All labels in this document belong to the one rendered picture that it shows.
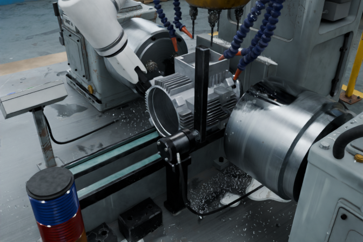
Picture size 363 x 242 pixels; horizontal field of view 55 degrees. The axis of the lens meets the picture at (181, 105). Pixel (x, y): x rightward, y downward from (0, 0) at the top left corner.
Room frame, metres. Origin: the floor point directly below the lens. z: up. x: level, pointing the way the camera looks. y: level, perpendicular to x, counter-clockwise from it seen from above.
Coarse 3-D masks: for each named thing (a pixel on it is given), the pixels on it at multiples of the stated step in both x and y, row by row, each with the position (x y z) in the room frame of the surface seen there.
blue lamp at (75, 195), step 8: (72, 192) 0.33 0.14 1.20; (32, 200) 0.32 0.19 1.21; (40, 200) 0.31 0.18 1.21; (48, 200) 0.31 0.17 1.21; (56, 200) 0.31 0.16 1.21; (64, 200) 0.32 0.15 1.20; (72, 200) 0.33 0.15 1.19; (32, 208) 0.32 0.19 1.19; (40, 208) 0.31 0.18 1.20; (48, 208) 0.31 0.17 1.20; (56, 208) 0.31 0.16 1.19; (64, 208) 0.32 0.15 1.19; (72, 208) 0.33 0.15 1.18; (40, 216) 0.31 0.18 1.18; (48, 216) 0.31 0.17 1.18; (56, 216) 0.31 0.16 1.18; (64, 216) 0.32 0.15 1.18; (72, 216) 0.32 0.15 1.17; (48, 224) 0.31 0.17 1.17; (56, 224) 0.31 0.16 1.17
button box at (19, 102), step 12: (48, 84) 0.86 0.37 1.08; (60, 84) 0.88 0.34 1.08; (12, 96) 0.80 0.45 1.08; (24, 96) 0.81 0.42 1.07; (36, 96) 0.83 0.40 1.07; (48, 96) 0.84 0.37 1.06; (60, 96) 0.86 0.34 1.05; (0, 108) 0.82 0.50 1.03; (12, 108) 0.78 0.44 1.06; (24, 108) 0.79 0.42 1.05
